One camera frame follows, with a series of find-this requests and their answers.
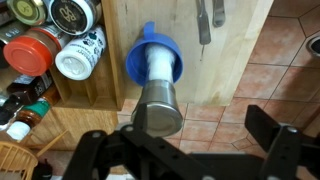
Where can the red lid spice jar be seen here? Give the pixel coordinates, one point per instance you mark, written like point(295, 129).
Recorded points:
point(28, 55)

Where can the round metal foot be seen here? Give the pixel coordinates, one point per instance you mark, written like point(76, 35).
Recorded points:
point(314, 45)

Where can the steel top salt cellar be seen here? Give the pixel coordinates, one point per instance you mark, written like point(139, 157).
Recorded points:
point(160, 96)

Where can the white spice shaker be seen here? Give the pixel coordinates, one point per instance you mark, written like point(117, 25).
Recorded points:
point(80, 56)

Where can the dark sauce bottle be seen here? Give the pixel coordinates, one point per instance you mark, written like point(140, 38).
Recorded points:
point(30, 85)

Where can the gold lid jar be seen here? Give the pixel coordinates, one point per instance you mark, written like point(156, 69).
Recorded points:
point(26, 11)

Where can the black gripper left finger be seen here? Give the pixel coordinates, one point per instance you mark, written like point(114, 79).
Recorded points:
point(110, 156)

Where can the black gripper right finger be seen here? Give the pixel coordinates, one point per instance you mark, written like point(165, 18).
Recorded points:
point(286, 153)

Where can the blue plastic cup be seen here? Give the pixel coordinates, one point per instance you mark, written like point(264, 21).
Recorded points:
point(135, 63)

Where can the jar with printed dark lid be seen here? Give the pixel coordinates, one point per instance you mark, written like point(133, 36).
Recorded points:
point(71, 15)

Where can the hot sauce bottle green label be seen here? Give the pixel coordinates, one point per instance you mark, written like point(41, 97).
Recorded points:
point(33, 113)

